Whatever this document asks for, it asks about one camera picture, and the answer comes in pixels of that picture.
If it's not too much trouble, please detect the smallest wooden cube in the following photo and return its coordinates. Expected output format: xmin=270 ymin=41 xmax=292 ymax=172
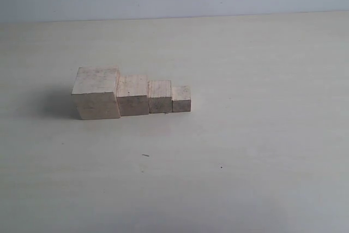
xmin=172 ymin=86 xmax=191 ymax=112

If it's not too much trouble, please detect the third largest wooden cube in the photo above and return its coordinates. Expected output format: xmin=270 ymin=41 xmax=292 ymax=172
xmin=148 ymin=80 xmax=172 ymax=113

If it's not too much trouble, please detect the second largest wooden cube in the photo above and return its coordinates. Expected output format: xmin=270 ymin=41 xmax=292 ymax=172
xmin=117 ymin=75 xmax=149 ymax=116

